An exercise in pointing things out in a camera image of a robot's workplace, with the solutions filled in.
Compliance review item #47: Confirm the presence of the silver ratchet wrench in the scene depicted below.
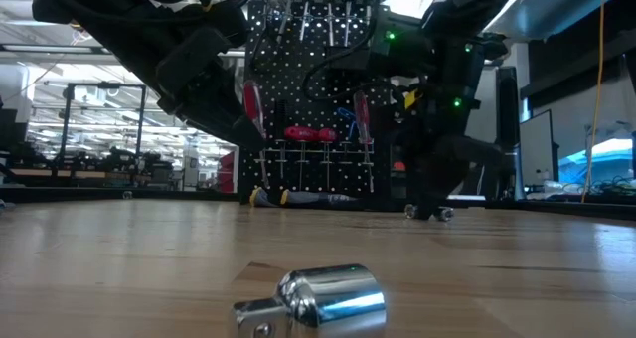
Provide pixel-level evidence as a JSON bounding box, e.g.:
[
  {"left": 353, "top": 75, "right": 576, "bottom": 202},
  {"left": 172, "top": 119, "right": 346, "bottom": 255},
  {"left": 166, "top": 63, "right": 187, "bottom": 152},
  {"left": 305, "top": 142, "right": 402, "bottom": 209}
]
[{"left": 403, "top": 203, "right": 456, "bottom": 224}]

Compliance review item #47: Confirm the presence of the black ribbed handle screwdriver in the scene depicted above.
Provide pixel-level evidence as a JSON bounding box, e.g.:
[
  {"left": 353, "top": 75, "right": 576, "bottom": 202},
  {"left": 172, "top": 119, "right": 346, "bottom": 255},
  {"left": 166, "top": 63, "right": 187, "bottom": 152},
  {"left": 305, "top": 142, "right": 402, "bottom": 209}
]
[{"left": 274, "top": 97, "right": 290, "bottom": 180}]

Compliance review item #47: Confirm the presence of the black plastic bin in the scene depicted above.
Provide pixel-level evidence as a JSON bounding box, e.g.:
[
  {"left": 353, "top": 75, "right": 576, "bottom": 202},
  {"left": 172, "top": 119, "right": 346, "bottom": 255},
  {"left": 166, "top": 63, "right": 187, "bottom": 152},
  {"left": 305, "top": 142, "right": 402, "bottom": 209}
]
[{"left": 325, "top": 46, "right": 374, "bottom": 84}]

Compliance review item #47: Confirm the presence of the red T-handle tool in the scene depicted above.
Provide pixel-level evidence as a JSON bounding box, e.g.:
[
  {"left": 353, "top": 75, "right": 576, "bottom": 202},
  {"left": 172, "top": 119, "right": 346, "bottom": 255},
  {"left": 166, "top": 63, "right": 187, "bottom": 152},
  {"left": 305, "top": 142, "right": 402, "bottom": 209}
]
[{"left": 282, "top": 125, "right": 339, "bottom": 190}]

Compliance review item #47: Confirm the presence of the long ceiling light strip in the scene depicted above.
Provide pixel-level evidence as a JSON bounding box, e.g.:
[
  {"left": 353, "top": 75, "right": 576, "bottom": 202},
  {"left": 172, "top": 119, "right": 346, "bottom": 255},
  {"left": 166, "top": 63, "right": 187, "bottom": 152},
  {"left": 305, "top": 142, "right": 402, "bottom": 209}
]
[{"left": 0, "top": 43, "right": 114, "bottom": 55}]

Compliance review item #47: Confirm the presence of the large ring wire rack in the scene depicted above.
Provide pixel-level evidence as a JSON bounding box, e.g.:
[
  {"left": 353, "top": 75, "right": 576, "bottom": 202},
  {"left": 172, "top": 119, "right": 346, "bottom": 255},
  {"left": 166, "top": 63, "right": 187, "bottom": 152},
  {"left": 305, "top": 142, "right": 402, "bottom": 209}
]
[{"left": 262, "top": 9, "right": 378, "bottom": 31}]

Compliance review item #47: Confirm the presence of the grey black work glove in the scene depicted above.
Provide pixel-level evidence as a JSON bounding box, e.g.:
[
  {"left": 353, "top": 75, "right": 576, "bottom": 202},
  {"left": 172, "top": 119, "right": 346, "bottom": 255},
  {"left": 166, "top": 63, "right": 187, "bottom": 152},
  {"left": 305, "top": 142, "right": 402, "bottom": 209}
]
[
  {"left": 248, "top": 186, "right": 282, "bottom": 209},
  {"left": 279, "top": 188, "right": 362, "bottom": 206}
]

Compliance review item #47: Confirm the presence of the red cabinet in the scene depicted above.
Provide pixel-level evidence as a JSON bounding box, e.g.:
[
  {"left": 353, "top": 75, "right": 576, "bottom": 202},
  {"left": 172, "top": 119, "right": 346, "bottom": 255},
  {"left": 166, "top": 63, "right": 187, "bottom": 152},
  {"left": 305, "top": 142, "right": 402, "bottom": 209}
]
[{"left": 218, "top": 151, "right": 240, "bottom": 194}]

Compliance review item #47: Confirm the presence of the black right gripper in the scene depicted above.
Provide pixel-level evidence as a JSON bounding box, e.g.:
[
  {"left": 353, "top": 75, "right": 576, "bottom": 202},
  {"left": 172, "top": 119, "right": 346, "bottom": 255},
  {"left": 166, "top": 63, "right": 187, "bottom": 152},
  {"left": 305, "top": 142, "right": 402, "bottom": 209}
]
[{"left": 370, "top": 17, "right": 504, "bottom": 220}]

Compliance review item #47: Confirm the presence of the grey handle screwdriver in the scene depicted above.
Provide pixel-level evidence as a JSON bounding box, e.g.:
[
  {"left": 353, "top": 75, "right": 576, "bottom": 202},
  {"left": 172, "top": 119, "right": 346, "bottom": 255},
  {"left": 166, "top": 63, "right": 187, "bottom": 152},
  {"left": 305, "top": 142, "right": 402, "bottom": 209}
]
[
  {"left": 299, "top": 0, "right": 315, "bottom": 42},
  {"left": 323, "top": 0, "right": 337, "bottom": 47}
]

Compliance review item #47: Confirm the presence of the black metal pegboard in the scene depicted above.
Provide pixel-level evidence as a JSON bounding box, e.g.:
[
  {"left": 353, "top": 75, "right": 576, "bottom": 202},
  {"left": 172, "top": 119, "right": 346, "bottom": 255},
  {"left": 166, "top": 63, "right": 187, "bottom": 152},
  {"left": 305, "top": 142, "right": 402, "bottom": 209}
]
[{"left": 238, "top": 0, "right": 394, "bottom": 211}]

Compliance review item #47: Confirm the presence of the small ring wire rack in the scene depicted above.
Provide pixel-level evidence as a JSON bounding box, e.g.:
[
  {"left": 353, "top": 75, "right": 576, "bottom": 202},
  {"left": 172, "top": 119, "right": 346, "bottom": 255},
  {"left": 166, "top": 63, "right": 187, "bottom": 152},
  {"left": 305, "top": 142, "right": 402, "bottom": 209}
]
[{"left": 260, "top": 138, "right": 377, "bottom": 180}]

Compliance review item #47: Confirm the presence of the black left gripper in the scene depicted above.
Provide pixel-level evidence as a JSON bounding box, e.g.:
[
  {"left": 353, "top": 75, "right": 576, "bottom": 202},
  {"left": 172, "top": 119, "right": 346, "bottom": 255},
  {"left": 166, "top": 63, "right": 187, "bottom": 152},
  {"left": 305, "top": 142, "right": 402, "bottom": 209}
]
[{"left": 72, "top": 0, "right": 267, "bottom": 153}]

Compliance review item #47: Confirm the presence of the small chrome socket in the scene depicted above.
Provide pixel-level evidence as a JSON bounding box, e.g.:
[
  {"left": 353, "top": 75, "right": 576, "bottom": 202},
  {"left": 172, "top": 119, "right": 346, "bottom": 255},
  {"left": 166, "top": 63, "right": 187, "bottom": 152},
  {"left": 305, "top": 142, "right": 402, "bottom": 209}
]
[{"left": 231, "top": 262, "right": 388, "bottom": 338}]

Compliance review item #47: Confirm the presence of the red clear handle screwdriver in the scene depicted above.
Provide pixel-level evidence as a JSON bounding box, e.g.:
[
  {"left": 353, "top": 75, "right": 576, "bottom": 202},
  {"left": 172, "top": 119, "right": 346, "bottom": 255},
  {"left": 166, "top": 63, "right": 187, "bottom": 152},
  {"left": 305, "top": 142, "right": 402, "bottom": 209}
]
[
  {"left": 241, "top": 81, "right": 272, "bottom": 190},
  {"left": 353, "top": 91, "right": 375, "bottom": 194}
]

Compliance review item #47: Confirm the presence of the large blue black screwdriver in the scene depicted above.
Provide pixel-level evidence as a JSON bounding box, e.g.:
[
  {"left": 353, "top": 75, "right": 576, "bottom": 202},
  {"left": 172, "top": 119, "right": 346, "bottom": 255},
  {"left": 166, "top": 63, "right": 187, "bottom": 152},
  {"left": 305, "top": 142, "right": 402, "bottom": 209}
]
[{"left": 341, "top": 0, "right": 359, "bottom": 47}]

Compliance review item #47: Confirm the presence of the yellow cable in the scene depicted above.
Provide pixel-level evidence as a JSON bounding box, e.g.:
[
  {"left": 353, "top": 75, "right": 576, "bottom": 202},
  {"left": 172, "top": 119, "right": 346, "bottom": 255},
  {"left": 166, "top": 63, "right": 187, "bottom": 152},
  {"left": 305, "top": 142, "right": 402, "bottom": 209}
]
[{"left": 579, "top": 0, "right": 606, "bottom": 204}]

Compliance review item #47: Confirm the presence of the tall black column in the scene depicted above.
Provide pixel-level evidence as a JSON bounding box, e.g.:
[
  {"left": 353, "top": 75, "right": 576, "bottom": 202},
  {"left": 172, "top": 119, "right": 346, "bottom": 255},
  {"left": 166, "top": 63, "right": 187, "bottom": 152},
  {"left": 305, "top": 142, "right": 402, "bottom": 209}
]
[{"left": 496, "top": 67, "right": 522, "bottom": 201}]

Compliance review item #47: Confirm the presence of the black metal gantry frame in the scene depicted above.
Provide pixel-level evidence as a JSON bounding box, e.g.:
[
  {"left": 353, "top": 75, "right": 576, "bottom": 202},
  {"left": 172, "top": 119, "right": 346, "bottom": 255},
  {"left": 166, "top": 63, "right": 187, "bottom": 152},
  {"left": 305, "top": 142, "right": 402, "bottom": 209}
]
[{"left": 62, "top": 82, "right": 148, "bottom": 180}]

